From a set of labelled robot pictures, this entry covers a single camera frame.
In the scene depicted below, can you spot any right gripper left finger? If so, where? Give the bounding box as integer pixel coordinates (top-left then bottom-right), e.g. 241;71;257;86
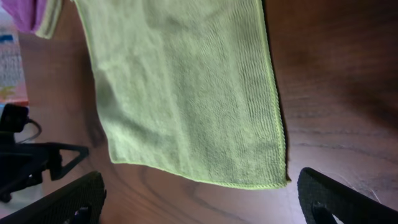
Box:
1;171;106;224

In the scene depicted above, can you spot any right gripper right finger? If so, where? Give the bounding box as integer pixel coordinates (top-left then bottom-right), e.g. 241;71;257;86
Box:
297;167;397;224

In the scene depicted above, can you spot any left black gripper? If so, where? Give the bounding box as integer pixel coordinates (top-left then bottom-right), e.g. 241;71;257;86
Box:
0;141;90;203

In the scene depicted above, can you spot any light green microfiber cloth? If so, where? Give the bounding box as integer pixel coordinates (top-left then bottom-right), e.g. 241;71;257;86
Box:
76;0;288;190

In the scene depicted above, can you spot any folded green cloth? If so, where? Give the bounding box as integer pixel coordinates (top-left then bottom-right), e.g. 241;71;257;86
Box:
34;0;63;39

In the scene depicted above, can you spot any folded purple cloth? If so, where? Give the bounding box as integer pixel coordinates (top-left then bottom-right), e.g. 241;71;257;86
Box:
1;0;47;33

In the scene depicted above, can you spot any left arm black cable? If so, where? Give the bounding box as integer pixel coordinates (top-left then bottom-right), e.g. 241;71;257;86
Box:
17;117;43;144

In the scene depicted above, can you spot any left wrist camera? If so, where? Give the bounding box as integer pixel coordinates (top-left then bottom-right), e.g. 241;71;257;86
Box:
1;104;29;133

